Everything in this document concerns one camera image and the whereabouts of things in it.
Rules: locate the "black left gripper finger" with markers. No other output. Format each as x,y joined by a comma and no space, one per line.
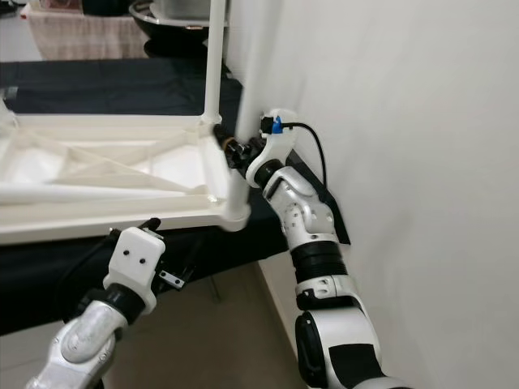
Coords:
151,224
195,258

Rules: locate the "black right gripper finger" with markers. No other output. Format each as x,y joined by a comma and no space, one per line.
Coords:
225,138

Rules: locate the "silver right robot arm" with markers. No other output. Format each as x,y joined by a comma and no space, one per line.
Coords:
324,267

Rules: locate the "white plastic table top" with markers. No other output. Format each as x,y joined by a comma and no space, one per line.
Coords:
113,219

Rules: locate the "black tablecloth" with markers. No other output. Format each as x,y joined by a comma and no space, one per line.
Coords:
49,275

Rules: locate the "large black round bowl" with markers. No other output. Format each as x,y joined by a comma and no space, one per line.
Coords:
170,36

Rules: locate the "clear plastic storage box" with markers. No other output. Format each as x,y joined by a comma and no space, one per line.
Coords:
182,10

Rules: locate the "beige woven mat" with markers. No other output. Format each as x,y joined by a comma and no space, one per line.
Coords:
85,36

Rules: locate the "black backpack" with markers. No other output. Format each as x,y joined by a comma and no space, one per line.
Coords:
105,6

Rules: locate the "red patterned box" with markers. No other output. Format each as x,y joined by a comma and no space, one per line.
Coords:
57,4

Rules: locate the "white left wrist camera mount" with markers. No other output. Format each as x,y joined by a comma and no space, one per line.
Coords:
134,267

